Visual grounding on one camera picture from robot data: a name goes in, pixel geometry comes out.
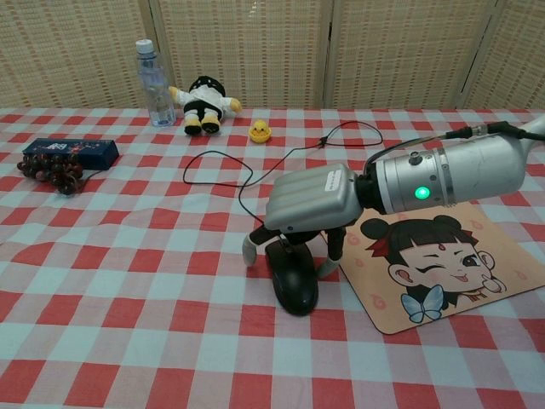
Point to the bamboo folding screen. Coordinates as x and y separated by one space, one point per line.
255 51

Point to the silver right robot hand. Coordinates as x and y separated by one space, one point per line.
311 198

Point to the dark blue rectangular box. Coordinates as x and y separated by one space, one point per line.
93 153

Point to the clear plastic water bottle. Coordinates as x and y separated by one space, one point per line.
157 98

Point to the cartoon girl mouse pad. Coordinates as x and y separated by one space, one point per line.
489 232

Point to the small yellow rubber duck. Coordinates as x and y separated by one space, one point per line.
259 131

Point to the plush doll white shirt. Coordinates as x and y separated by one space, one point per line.
204 100

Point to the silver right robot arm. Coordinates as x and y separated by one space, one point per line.
468 170

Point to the red white checkered tablecloth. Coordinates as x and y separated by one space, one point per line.
127 298

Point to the black computer mouse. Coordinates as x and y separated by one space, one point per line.
296 285

